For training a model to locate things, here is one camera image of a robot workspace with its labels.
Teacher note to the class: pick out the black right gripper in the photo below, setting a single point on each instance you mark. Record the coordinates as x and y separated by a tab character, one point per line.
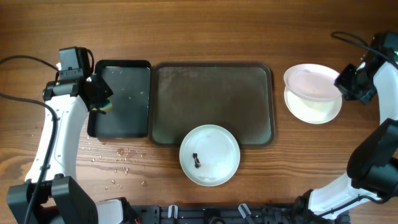
347	83

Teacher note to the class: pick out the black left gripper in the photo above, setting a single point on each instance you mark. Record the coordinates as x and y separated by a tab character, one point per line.
99	93

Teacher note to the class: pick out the white plate top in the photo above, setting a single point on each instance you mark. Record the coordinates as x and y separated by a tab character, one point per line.
312	82

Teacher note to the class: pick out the white plate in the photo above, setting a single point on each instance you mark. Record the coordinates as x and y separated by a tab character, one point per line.
312	82
313	112
209	155

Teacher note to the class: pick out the green yellow sponge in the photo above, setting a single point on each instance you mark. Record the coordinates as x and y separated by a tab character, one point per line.
106	106

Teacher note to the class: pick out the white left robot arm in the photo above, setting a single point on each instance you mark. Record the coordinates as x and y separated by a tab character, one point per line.
50	193

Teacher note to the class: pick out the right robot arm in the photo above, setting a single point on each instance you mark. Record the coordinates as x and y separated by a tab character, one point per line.
371	173

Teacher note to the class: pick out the small black tray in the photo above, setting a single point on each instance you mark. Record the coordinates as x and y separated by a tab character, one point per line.
130	82

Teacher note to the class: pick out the large dark tray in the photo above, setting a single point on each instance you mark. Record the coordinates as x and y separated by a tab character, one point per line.
237	96

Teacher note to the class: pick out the white plate bottom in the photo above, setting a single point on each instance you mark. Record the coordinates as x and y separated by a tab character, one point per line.
209	155

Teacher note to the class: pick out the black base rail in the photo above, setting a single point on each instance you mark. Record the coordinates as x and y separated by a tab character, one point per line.
267	214

